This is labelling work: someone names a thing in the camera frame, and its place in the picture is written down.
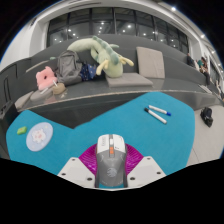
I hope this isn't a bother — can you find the grey backpack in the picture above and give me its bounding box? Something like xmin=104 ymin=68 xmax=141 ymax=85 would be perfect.
xmin=54 ymin=49 xmax=84 ymax=84

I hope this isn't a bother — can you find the green eraser block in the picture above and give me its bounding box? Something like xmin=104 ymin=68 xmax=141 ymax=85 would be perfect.
xmin=16 ymin=125 xmax=28 ymax=136

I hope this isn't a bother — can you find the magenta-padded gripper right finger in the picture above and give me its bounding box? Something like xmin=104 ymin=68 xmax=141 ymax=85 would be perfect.
xmin=124 ymin=143 xmax=167 ymax=188

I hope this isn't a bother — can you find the grey flat seat cushion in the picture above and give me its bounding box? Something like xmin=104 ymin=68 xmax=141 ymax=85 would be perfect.
xmin=105 ymin=72 xmax=154 ymax=89
xmin=29 ymin=88 xmax=56 ymax=103
xmin=14 ymin=90 xmax=36 ymax=109

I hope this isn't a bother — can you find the tan woven hat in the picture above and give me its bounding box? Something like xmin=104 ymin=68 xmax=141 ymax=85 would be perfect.
xmin=51 ymin=82 xmax=67 ymax=96

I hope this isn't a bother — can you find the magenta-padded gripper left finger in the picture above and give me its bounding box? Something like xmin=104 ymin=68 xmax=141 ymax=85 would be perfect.
xmin=57 ymin=145 xmax=98 ymax=188

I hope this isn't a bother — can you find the grey and white computer mouse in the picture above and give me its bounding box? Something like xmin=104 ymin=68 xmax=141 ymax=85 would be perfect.
xmin=94 ymin=133 xmax=128 ymax=189

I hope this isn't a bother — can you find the pink plush cushion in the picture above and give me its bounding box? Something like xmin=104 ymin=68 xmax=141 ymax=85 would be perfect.
xmin=35 ymin=65 xmax=59 ymax=92

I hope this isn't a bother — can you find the round light blue mouse pad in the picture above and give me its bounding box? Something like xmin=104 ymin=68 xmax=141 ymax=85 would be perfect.
xmin=25 ymin=121 xmax=54 ymax=153

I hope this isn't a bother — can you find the person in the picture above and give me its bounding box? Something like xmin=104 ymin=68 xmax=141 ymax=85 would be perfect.
xmin=185 ymin=52 xmax=198 ymax=68
xmin=198 ymin=56 xmax=212 ymax=86

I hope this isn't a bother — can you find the green plush dragon toy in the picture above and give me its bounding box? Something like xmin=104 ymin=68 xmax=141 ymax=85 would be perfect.
xmin=66 ymin=35 xmax=135 ymax=79

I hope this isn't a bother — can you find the white marker with blue cap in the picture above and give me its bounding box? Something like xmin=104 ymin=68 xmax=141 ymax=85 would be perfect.
xmin=148 ymin=104 xmax=172 ymax=117

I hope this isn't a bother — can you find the dark blue patterned bag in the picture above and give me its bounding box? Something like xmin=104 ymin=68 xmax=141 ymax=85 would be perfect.
xmin=79 ymin=62 xmax=101 ymax=82

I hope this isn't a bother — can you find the beige square seat cushion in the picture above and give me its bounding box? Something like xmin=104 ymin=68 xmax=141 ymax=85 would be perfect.
xmin=135 ymin=46 xmax=166 ymax=80

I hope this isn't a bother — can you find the black bag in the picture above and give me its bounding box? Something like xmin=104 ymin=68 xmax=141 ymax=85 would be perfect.
xmin=199 ymin=106 xmax=214 ymax=128

